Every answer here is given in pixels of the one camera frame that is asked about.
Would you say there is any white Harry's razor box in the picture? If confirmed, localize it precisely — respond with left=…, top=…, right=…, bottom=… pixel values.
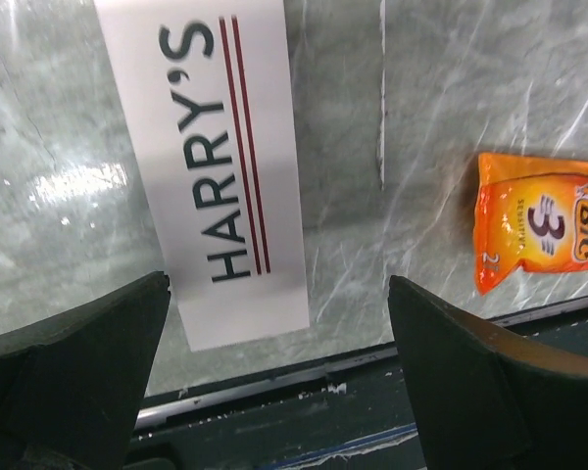
left=96, top=1, right=310, bottom=351

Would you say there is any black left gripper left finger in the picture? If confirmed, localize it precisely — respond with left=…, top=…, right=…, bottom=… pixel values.
left=0, top=271, right=171, bottom=469

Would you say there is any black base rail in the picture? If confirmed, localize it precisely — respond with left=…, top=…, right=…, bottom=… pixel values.
left=124, top=296, right=588, bottom=469

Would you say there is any orange BIC razor pack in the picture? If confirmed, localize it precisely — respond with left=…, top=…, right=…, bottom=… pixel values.
left=473, top=152, right=588, bottom=294

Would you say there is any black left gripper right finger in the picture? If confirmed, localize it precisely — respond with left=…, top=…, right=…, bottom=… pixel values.
left=388, top=276, right=588, bottom=469

